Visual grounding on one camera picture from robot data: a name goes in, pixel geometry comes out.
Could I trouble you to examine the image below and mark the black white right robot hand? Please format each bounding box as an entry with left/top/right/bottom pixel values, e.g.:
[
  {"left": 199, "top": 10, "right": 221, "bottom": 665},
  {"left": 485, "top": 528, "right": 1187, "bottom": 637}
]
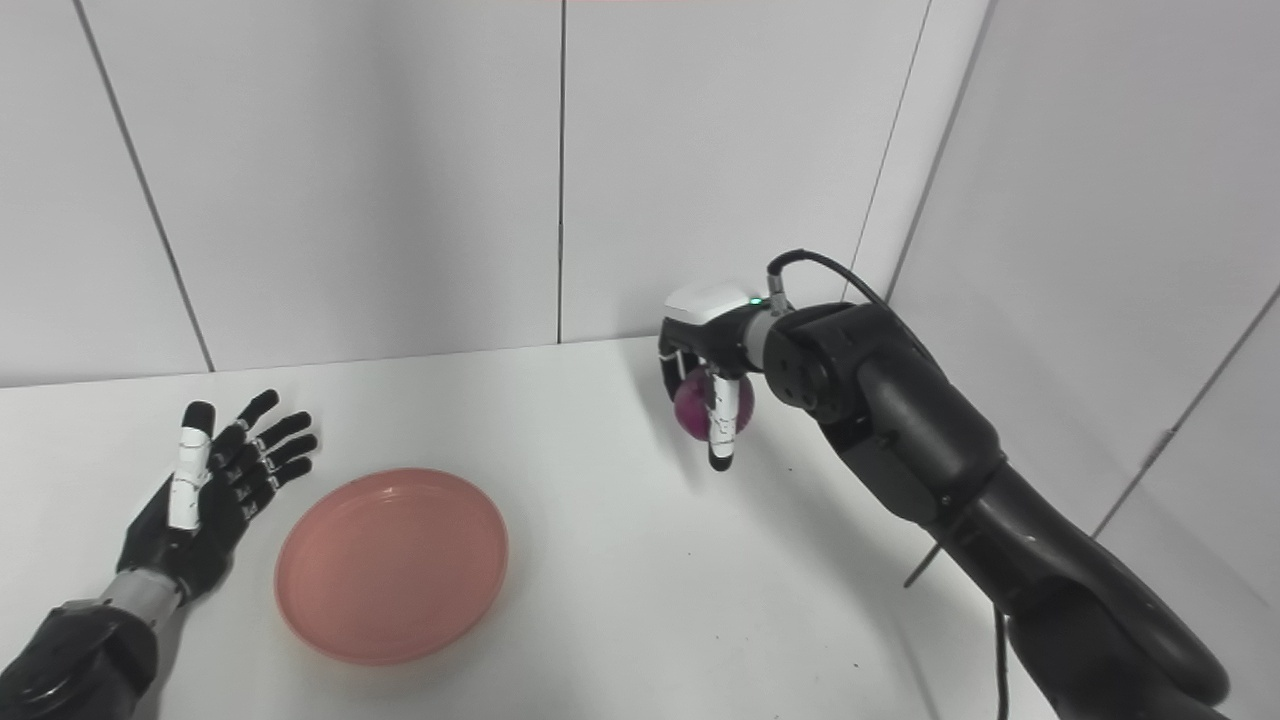
[{"left": 658, "top": 282, "right": 776, "bottom": 472}]

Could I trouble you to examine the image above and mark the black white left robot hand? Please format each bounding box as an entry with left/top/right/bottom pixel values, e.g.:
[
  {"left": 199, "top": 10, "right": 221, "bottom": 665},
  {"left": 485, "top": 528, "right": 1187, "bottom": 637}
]
[{"left": 116, "top": 389, "right": 319, "bottom": 604}]

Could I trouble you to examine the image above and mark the purple red onion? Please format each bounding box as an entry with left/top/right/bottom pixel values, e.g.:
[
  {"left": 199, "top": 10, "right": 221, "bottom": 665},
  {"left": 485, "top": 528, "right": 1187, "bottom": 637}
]
[{"left": 673, "top": 368, "right": 756, "bottom": 441}]

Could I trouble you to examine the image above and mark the pink round plate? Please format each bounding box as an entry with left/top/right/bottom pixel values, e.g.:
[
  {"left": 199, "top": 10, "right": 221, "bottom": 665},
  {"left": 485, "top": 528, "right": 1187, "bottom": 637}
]
[{"left": 274, "top": 468, "right": 509, "bottom": 667}]

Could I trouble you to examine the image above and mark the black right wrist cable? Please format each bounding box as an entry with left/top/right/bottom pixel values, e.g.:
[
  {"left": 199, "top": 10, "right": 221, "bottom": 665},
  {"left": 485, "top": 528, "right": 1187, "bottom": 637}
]
[{"left": 766, "top": 249, "right": 1011, "bottom": 720}]

